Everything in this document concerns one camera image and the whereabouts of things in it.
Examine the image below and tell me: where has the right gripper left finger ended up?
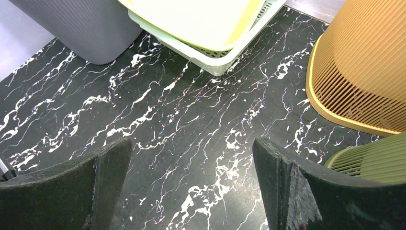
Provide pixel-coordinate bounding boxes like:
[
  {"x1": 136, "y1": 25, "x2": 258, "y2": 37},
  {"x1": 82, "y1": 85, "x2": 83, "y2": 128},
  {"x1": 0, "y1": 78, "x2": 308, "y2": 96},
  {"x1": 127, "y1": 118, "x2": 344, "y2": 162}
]
[{"x1": 0, "y1": 138, "x2": 132, "y2": 230}]

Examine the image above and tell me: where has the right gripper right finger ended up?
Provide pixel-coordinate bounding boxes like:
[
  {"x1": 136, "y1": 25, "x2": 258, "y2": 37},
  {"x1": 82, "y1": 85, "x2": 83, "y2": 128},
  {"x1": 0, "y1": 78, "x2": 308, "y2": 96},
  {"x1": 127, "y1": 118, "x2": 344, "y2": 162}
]
[{"x1": 252, "y1": 138, "x2": 406, "y2": 230}]

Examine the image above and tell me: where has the olive green mesh basket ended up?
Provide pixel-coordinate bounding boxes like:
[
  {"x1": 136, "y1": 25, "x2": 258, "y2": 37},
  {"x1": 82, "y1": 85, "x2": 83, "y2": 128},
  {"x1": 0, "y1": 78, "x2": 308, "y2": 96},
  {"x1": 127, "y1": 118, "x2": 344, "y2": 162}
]
[{"x1": 325, "y1": 132, "x2": 406, "y2": 184}]

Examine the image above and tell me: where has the orange mesh basket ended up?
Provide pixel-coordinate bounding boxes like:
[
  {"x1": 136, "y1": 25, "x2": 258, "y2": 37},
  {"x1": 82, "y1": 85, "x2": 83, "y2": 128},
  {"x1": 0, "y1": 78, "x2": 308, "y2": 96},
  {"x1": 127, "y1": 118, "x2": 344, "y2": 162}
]
[{"x1": 306, "y1": 0, "x2": 406, "y2": 137}]

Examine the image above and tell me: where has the grey mesh basket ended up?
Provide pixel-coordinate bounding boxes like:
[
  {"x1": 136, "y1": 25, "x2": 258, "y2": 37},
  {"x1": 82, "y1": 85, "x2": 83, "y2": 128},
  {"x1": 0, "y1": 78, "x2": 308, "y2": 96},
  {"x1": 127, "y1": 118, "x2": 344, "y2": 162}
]
[{"x1": 11, "y1": 0, "x2": 143, "y2": 65}]

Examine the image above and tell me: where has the white perforated plastic basket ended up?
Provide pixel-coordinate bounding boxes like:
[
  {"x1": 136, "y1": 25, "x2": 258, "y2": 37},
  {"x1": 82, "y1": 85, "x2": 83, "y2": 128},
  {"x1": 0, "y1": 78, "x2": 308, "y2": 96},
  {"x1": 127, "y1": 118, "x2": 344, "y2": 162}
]
[{"x1": 128, "y1": 0, "x2": 285, "y2": 76}]

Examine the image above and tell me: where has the lime green plastic tray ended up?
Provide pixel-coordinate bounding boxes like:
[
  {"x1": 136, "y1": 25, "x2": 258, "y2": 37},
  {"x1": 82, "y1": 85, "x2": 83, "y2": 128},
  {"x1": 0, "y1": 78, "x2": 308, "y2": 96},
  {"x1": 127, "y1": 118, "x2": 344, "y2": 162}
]
[{"x1": 120, "y1": 0, "x2": 265, "y2": 51}]

